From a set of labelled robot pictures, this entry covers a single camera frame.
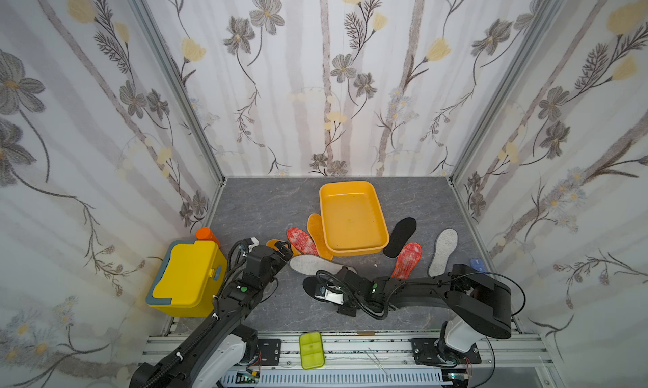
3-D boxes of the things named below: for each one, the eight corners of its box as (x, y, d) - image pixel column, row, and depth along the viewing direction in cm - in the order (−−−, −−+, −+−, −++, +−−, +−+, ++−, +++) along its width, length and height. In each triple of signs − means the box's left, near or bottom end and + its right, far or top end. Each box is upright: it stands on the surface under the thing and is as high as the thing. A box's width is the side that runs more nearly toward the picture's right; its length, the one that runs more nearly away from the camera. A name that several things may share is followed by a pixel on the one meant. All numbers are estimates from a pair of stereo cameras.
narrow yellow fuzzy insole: (316, 264, 94) (316, 256, 90) (306, 224, 106) (305, 215, 101) (331, 260, 95) (331, 252, 90) (319, 221, 107) (319, 212, 102)
